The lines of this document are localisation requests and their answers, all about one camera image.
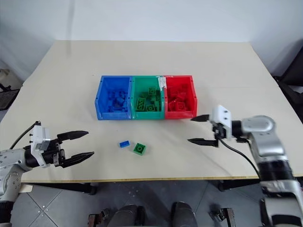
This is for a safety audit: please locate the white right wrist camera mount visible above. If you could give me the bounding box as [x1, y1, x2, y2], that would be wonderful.
[210, 105, 233, 140]

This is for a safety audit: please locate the green plastic bin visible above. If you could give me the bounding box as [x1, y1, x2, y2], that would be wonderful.
[129, 75, 166, 120]

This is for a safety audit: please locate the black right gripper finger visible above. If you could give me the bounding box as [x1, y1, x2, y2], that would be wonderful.
[187, 138, 219, 148]
[190, 114, 212, 123]

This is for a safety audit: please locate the dark rounded shape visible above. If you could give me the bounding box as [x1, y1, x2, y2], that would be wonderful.
[113, 204, 145, 227]
[171, 201, 197, 227]

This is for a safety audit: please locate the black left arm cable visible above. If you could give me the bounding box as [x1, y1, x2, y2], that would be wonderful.
[9, 121, 41, 150]

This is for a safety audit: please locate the square green building block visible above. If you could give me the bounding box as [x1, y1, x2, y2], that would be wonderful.
[132, 142, 148, 156]

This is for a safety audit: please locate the red plastic bin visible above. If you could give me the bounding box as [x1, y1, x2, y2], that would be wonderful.
[163, 75, 199, 119]

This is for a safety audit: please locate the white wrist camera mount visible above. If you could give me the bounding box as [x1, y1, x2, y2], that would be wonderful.
[210, 105, 233, 140]
[30, 123, 52, 168]

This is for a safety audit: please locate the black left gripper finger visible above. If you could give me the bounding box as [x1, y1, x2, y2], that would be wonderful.
[57, 130, 89, 143]
[62, 152, 95, 169]

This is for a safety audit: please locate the blue plastic bin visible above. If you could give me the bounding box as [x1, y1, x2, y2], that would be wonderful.
[94, 75, 133, 121]

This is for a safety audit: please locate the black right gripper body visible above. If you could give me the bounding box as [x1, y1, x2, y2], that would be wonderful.
[211, 120, 226, 140]

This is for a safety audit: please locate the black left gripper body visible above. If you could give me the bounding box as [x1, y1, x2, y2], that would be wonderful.
[40, 137, 66, 168]

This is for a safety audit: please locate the white label strip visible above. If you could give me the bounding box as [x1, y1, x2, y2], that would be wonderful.
[157, 76, 167, 91]

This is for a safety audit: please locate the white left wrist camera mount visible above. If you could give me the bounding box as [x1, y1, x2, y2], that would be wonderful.
[30, 123, 52, 168]

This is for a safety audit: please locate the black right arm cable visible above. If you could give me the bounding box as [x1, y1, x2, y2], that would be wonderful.
[218, 138, 261, 177]

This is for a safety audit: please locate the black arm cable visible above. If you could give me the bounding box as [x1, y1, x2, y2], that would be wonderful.
[218, 138, 261, 177]
[9, 121, 41, 150]

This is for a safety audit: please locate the black table leg bar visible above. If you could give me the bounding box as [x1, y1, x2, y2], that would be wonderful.
[21, 181, 98, 196]
[217, 178, 261, 192]

